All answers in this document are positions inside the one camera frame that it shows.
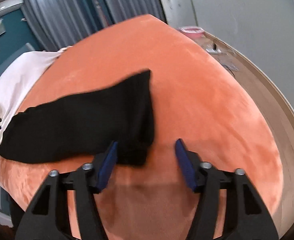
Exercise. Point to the orange velvet bed cover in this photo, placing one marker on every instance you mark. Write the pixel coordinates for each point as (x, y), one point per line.
(193, 98)

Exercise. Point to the grey blue curtains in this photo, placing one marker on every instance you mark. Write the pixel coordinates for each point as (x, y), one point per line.
(61, 23)

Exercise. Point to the blue padded headboard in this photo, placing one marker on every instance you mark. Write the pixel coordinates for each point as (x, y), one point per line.
(26, 48)

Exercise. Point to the white bed sheet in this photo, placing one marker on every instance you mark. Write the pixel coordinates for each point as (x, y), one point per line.
(19, 78)

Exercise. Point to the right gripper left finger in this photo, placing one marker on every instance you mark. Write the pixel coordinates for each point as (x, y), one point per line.
(47, 216)

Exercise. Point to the pink basin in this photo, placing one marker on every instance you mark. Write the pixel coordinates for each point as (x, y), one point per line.
(192, 32)

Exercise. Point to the white air conditioner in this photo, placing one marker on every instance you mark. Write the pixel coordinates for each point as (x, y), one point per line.
(8, 6)

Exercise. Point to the black pants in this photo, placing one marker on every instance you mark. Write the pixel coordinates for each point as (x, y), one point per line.
(85, 123)

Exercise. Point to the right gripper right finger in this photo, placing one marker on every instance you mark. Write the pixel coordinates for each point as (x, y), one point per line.
(246, 215)

